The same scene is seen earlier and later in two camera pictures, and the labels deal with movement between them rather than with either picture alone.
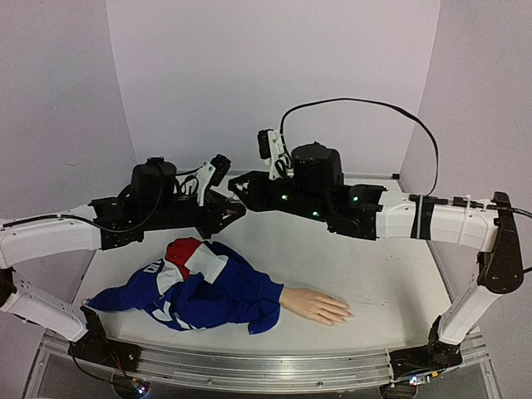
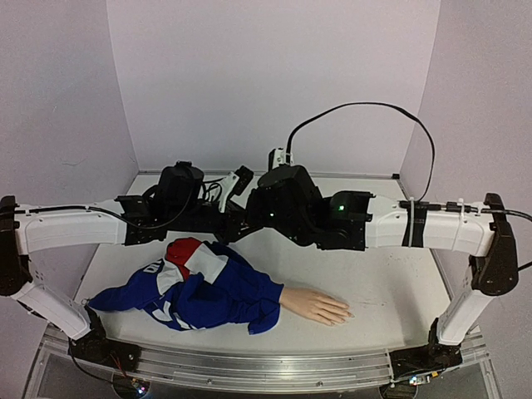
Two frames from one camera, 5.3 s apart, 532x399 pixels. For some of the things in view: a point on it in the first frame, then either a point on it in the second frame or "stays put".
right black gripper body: x=267 y=193 -> x=251 y=214
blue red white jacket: x=198 y=285 stays put
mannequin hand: x=315 y=303 stays put
